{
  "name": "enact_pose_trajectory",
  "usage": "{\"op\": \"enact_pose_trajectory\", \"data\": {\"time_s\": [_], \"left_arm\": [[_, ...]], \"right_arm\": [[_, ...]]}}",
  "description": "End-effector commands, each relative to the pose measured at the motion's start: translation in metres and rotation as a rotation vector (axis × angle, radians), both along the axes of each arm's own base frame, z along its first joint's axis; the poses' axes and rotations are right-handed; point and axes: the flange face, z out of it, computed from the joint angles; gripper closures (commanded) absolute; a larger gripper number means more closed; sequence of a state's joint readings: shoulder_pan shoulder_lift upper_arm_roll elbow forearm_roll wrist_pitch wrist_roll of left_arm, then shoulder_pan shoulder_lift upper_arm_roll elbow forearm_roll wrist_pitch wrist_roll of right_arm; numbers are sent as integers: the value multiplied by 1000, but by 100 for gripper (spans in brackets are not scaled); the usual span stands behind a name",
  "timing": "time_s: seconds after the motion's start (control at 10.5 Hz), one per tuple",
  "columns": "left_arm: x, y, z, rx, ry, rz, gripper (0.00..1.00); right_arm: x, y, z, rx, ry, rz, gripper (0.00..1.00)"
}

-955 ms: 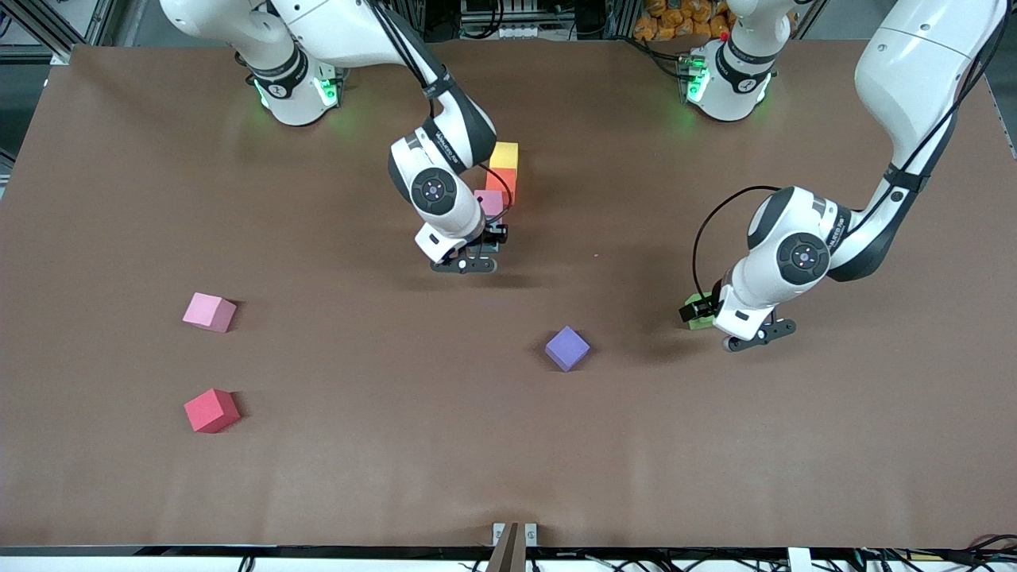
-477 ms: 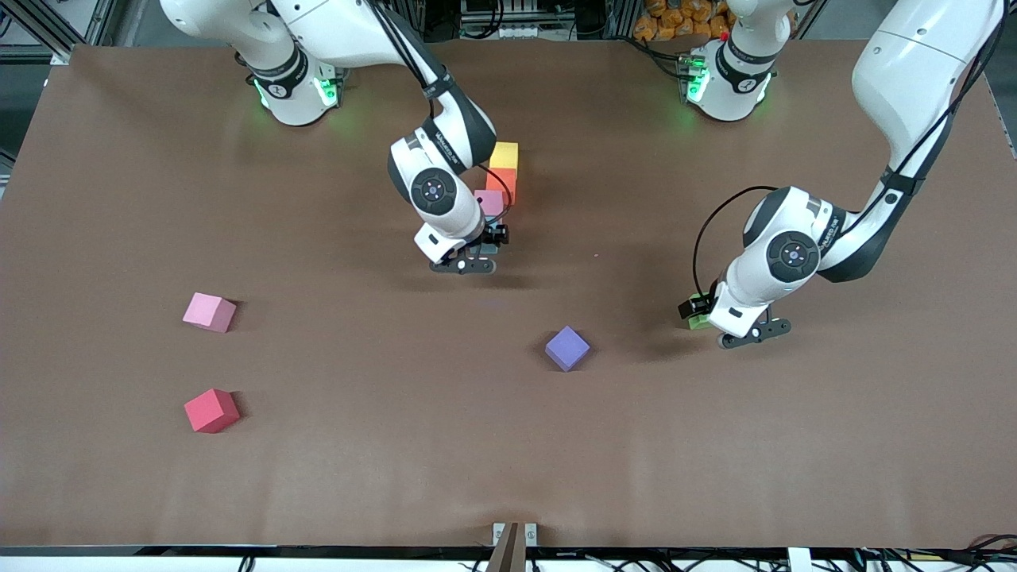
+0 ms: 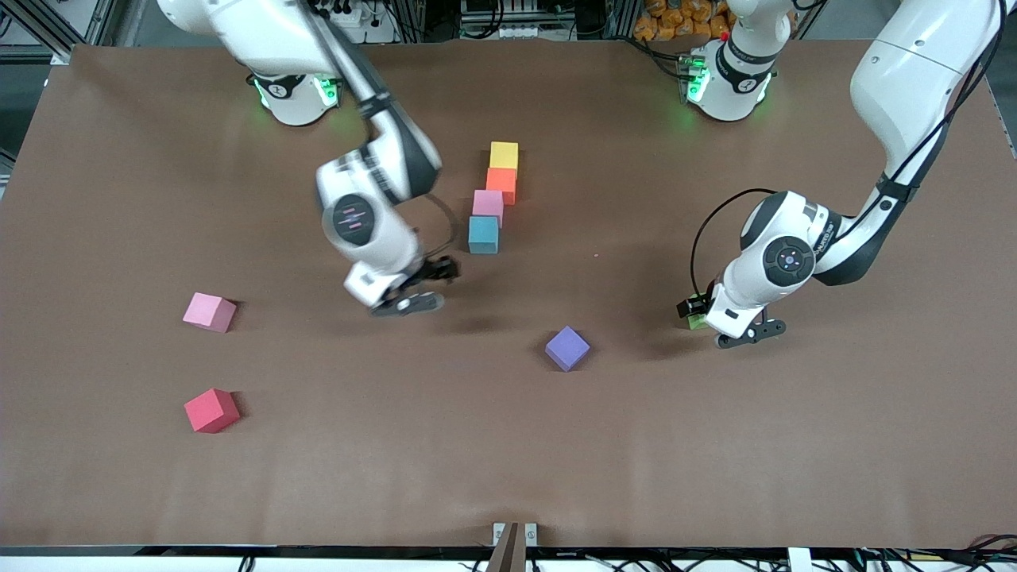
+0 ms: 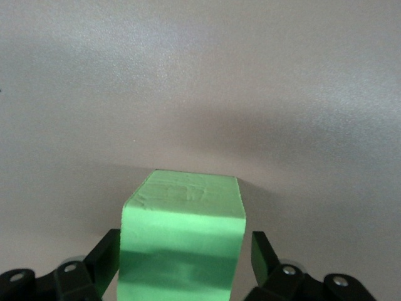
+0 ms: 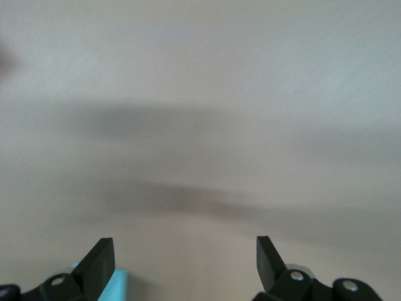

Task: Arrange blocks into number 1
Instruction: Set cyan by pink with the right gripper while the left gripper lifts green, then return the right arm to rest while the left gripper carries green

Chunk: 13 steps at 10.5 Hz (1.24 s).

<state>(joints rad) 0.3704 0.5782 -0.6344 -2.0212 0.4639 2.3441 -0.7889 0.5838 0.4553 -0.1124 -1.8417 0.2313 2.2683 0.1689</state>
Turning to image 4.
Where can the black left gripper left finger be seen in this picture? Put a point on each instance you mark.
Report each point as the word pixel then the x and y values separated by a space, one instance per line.
pixel 78 282

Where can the green foam block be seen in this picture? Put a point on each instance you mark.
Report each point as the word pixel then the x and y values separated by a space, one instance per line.
pixel 181 238

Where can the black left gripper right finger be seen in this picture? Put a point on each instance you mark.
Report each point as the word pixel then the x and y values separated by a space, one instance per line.
pixel 288 282

